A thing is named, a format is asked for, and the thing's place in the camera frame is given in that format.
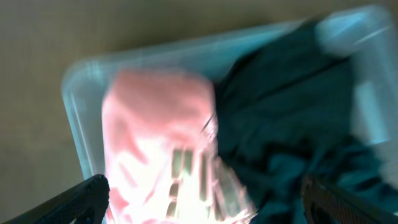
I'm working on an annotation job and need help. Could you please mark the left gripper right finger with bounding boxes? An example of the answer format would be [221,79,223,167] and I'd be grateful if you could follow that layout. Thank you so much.
[300,175,397,224]

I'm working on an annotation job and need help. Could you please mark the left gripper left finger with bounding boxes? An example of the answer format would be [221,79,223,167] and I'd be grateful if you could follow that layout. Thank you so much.
[4,174,109,224]

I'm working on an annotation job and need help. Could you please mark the dark navy garment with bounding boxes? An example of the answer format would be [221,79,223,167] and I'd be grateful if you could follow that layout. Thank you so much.
[244,138,397,223]

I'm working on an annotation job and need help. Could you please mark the pink printed shirt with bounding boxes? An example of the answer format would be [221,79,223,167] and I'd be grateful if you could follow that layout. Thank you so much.
[102,70,257,223]

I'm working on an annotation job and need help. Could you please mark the black sweater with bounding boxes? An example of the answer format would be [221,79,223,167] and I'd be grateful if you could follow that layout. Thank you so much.
[215,21,354,161]

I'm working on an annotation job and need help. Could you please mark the clear plastic storage container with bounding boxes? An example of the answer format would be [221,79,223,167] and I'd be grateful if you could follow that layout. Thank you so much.
[60,3,398,187]

